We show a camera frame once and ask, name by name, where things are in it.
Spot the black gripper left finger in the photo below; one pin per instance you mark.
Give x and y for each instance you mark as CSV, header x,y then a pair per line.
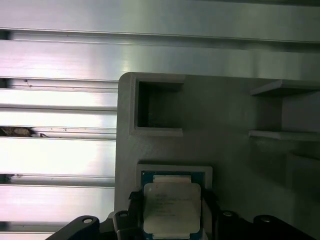
x,y
136,215

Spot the grey parts rack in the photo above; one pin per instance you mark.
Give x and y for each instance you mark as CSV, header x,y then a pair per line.
x,y
225,120

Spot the silver CPU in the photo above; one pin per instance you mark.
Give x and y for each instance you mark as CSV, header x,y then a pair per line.
x,y
172,207

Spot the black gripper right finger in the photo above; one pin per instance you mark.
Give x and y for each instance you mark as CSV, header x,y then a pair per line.
x,y
211,212

